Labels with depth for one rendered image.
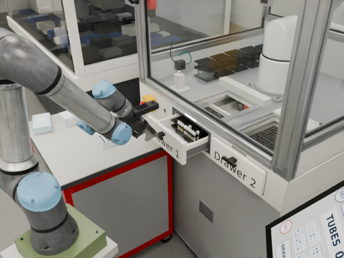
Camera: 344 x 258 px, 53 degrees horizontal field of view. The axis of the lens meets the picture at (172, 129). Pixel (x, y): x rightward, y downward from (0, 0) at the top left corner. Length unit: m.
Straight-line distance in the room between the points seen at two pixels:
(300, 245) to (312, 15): 0.58
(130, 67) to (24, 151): 1.26
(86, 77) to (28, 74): 1.24
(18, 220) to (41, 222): 1.46
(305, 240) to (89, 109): 0.67
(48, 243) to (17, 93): 0.46
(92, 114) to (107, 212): 0.80
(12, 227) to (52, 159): 0.95
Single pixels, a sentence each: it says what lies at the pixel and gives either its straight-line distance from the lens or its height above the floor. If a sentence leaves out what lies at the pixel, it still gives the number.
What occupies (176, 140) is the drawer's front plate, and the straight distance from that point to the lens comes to 1.42.
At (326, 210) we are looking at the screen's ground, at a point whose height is 1.11.
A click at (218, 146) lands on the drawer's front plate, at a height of 0.91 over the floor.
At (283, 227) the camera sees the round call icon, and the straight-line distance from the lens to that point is 0.99.
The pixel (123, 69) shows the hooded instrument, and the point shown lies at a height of 0.89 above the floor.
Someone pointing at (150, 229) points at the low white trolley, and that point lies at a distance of 2.01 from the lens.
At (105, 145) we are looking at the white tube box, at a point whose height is 0.78.
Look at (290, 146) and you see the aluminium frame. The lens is 1.17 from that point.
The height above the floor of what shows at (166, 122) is 0.88.
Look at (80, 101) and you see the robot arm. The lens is 1.01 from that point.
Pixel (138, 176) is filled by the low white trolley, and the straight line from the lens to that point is 1.71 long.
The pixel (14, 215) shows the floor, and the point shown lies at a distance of 2.63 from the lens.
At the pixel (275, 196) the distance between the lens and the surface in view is 1.31.
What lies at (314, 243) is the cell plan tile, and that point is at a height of 1.07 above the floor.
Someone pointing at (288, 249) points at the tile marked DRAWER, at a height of 1.02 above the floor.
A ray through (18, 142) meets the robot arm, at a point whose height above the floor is 1.15.
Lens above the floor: 1.72
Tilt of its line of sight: 32 degrees down
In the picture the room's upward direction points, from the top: 1 degrees counter-clockwise
